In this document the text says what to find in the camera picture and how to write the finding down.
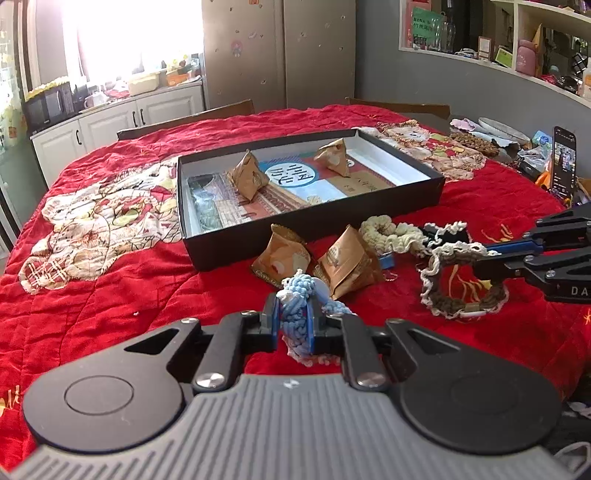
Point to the cream plastic container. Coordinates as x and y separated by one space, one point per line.
143 84

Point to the black cream-edged crocheted scrunchie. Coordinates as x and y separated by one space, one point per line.
455 227

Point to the red paper poster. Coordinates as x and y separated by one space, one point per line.
408 18

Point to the white wall shelf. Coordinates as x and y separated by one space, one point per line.
508 73

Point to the small picture frame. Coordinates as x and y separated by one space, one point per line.
485 47

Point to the green paper sign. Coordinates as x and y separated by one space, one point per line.
425 25

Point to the pile of brown nuts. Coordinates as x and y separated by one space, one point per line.
475 143

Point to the bright kitchen window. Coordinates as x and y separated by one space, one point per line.
134 32

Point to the brown pyramid snack packet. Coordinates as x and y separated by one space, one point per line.
249 177
281 258
346 263
334 157

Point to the white plate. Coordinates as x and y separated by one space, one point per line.
503 129

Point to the pink crumpled paper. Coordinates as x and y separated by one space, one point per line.
464 125

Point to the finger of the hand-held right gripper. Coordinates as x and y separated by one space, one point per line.
512 268
563 226

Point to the black shallow box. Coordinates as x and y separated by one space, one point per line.
221 249

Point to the pink thermos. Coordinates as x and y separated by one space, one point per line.
525 57

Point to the orange box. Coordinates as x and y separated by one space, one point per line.
178 78

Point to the brown cream-edged crocheted scrunchie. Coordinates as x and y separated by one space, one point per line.
443 304

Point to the beige refrigerator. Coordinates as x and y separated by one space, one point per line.
277 55

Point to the dark wooden chair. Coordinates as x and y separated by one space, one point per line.
184 120
406 110

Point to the cartoon fridge sticker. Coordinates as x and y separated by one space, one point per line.
237 47

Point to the blue crocheted scrunchie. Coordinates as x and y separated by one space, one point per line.
295 318

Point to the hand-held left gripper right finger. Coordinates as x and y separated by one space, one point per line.
313 334

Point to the black microwave oven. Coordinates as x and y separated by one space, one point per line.
46 108

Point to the clear drinking glass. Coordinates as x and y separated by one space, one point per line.
445 32

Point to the blue binder clip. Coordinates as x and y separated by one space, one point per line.
387 262

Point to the black smartphone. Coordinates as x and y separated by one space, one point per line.
564 159

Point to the white mug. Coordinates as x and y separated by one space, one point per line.
98 99

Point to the cream crocheted scrunchie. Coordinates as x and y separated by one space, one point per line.
392 235

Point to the red bear-print blanket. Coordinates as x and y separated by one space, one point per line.
115 286

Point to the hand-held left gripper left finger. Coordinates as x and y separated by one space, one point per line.
275 323

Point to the white kitchen cabinet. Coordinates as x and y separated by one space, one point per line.
106 124

